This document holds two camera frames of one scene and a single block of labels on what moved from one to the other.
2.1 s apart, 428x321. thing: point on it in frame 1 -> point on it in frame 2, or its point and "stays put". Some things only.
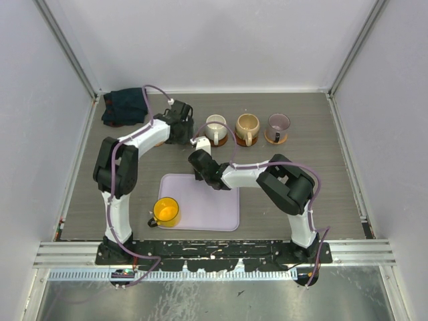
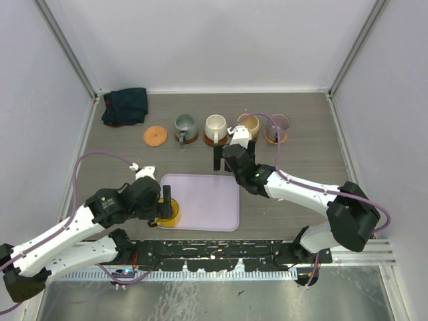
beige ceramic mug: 247,127 stays put
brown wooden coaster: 220,142 stays put
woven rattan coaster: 273,142 stays put
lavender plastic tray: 202,208 stays put
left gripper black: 185,139 -> 160,210
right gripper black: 197,176 -> 217,156
